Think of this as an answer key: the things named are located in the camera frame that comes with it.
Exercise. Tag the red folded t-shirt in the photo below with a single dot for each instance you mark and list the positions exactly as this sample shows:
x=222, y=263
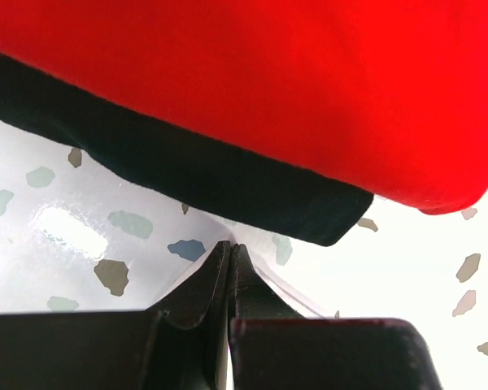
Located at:
x=390, y=96

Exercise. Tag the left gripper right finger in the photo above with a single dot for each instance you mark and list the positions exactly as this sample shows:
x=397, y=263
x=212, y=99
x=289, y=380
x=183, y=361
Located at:
x=274, y=347

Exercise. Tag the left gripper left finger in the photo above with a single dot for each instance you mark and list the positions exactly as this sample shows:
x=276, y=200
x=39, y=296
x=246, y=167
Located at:
x=177, y=343

